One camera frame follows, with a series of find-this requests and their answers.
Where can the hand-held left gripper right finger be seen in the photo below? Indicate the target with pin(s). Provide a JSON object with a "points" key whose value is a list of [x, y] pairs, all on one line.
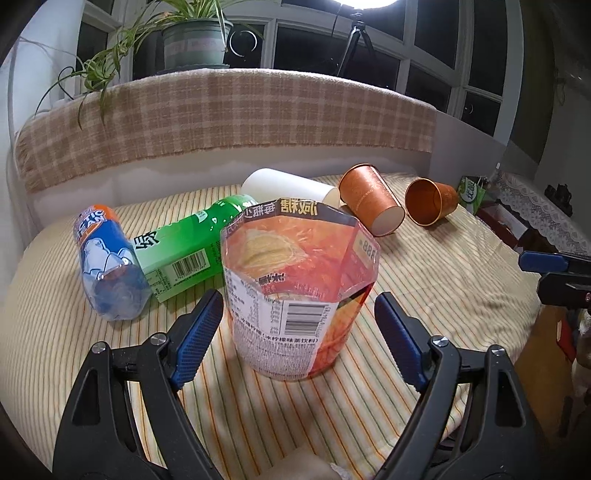
{"points": [[402, 344]]}

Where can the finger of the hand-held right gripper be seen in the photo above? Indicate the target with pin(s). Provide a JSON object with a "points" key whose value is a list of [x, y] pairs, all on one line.
{"points": [[563, 290], [542, 262]]}

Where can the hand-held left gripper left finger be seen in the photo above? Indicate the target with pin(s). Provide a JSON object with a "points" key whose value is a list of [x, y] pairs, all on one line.
{"points": [[196, 344]]}

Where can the brown paper cup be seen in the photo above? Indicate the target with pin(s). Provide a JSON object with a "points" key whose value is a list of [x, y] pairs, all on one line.
{"points": [[369, 194], [443, 196]]}

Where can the white paper cup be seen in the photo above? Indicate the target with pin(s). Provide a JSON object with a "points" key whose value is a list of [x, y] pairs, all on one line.
{"points": [[286, 184]]}

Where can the dark wooden side table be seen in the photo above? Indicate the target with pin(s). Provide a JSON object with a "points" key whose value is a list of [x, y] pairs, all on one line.
{"points": [[498, 224]]}

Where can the white lace cloth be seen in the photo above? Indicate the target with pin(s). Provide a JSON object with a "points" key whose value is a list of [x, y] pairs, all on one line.
{"points": [[531, 198]]}

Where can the dark small object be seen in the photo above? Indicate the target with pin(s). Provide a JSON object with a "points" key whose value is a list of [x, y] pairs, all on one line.
{"points": [[559, 196]]}

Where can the striped bed sheet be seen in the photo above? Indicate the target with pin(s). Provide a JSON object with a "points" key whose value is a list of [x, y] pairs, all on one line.
{"points": [[438, 277]]}

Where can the green packet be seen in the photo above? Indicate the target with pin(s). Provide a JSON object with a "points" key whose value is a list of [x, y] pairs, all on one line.
{"points": [[471, 196]]}

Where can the blue orange soda bottle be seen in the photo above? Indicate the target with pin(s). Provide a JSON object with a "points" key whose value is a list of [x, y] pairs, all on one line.
{"points": [[106, 258]]}

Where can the beige plaid cloth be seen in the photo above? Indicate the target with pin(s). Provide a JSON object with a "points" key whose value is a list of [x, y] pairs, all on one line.
{"points": [[231, 110]]}

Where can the black tripod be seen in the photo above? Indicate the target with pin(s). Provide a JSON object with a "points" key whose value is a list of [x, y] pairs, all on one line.
{"points": [[354, 34]]}

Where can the potted spider plant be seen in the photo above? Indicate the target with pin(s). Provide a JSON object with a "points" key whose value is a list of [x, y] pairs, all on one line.
{"points": [[194, 46]]}

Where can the white window frame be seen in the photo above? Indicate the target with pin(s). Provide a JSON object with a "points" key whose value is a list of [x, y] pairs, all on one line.
{"points": [[405, 46]]}

